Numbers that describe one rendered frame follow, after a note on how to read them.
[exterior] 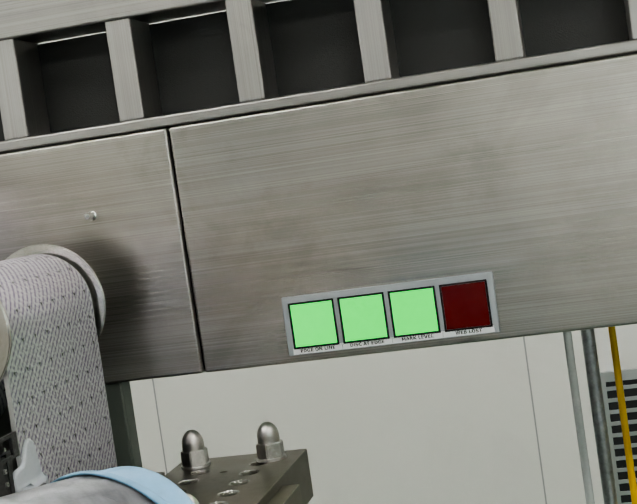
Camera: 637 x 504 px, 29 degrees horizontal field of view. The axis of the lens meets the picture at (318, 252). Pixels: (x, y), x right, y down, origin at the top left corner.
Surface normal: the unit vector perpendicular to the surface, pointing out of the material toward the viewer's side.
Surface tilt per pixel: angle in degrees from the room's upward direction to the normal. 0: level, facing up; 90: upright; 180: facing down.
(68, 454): 90
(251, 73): 90
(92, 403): 90
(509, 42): 90
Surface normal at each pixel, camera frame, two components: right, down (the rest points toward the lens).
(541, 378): -0.20, 0.08
